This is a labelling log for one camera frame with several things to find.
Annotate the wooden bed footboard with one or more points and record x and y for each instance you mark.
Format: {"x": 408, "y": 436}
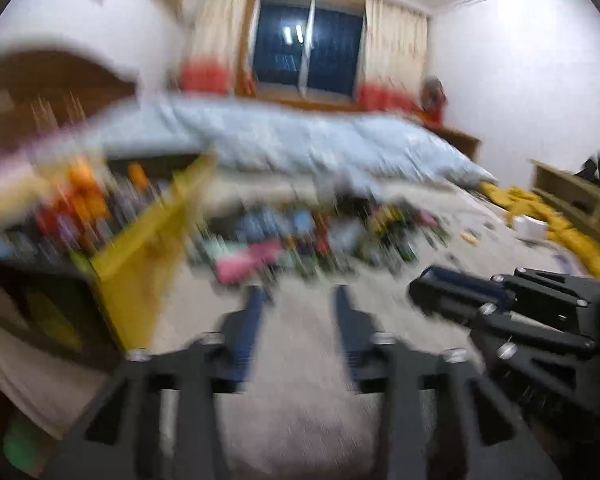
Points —
{"x": 455, "y": 140}

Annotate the purple cloth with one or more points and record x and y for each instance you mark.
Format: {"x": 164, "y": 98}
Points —
{"x": 19, "y": 160}

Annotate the red electric fan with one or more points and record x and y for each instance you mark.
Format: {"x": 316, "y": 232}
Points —
{"x": 434, "y": 100}

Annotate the cream and red curtain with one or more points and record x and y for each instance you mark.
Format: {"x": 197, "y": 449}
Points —
{"x": 395, "y": 55}
{"x": 212, "y": 35}

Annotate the long pink toy piece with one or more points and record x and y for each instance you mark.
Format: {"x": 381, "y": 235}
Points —
{"x": 247, "y": 260}

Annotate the dark cloth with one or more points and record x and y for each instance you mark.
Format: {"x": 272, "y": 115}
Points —
{"x": 589, "y": 169}

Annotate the white crumpled tissue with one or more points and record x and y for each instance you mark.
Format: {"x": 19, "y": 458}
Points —
{"x": 530, "y": 230}

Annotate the yellow cloth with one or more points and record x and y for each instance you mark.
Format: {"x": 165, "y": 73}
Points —
{"x": 570, "y": 235}

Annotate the light wooden cabinet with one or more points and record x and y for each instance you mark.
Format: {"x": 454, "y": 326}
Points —
{"x": 560, "y": 190}

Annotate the green object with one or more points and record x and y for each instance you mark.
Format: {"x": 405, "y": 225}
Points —
{"x": 22, "y": 447}

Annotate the blue floral quilt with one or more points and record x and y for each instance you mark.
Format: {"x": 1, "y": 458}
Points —
{"x": 290, "y": 135}

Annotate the wooden headboard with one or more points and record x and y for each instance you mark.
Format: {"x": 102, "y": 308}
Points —
{"x": 44, "y": 85}

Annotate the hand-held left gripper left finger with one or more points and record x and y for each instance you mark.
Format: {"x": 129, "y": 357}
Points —
{"x": 247, "y": 340}

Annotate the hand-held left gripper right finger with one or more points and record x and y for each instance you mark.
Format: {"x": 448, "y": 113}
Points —
{"x": 355, "y": 340}

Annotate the pile of toy bricks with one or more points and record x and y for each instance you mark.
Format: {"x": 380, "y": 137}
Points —
{"x": 340, "y": 240}
{"x": 64, "y": 220}

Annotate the orange ball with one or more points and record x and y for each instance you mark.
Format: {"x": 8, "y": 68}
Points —
{"x": 137, "y": 172}
{"x": 82, "y": 180}

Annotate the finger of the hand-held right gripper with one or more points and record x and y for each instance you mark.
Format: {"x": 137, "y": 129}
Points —
{"x": 445, "y": 297}
{"x": 460, "y": 280}

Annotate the yellow cardboard box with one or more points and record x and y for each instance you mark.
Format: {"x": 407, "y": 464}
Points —
{"x": 149, "y": 260}

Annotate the wooden framed window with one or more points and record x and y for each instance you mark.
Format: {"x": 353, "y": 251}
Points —
{"x": 305, "y": 40}

